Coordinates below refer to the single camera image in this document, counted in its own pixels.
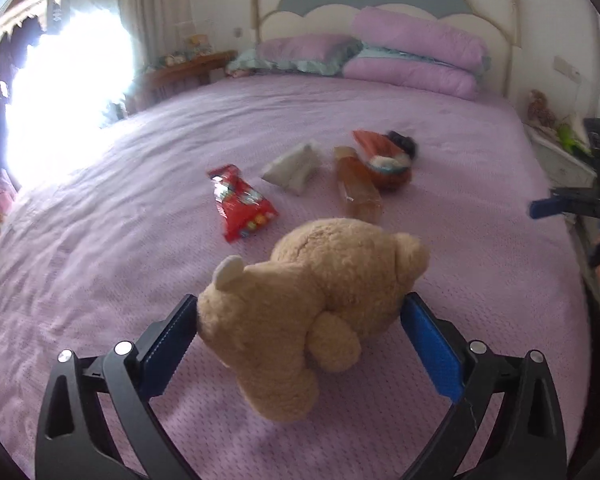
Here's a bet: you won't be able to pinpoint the white nightstand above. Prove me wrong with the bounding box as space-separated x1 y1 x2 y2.
522 120 600 282

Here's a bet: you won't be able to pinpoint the grey folded cloth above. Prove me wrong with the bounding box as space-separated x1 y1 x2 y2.
261 142 323 195

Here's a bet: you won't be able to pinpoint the small brown plush toy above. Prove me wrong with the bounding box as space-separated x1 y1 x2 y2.
526 89 557 129

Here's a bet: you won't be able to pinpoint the green toy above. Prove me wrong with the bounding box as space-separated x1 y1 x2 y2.
557 122 592 155

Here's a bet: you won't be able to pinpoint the black sock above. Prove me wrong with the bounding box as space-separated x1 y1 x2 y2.
386 130 420 159

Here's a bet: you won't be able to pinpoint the purple pillow with teal ruffle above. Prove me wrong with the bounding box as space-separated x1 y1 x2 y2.
226 34 364 76

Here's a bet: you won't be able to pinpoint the sliding glass door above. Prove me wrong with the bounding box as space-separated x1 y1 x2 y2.
0 0 136 177

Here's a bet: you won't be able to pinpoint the tan teddy bear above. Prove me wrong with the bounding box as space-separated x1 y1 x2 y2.
196 217 431 423

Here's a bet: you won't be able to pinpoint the plastic bottle with amber drink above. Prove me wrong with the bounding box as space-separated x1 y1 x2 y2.
333 146 384 224

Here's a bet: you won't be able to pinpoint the large purple pillow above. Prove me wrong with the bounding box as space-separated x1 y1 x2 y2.
351 7 491 70

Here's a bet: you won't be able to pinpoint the bed with pink sheet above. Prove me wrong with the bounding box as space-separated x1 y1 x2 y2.
0 60 597 480

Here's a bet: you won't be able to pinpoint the long purple pillow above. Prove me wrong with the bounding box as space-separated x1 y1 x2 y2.
342 47 481 101

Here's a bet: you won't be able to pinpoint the white wall socket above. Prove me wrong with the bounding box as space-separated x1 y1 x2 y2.
552 57 581 81

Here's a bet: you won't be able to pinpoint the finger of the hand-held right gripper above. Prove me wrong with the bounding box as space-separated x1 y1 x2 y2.
528 187 600 221

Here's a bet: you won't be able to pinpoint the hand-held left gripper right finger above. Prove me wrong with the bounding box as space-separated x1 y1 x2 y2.
401 291 568 480

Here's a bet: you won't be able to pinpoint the hanging dark clothes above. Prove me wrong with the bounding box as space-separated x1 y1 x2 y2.
0 16 49 69

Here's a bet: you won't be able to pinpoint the orange picture box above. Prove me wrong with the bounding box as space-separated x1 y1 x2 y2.
187 34 214 56

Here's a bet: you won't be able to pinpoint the pink patterned curtain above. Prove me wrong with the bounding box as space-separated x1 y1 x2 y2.
120 0 189 69

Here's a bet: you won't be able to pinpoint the red snack packet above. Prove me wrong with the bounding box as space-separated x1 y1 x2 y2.
207 164 280 245

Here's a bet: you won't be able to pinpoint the blue-grey sock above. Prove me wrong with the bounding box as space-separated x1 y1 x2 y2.
370 154 406 174

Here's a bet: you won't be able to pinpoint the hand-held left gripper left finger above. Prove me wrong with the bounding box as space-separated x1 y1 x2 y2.
35 294 200 480

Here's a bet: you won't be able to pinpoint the wooden desk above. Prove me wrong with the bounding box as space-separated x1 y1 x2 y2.
142 50 239 107

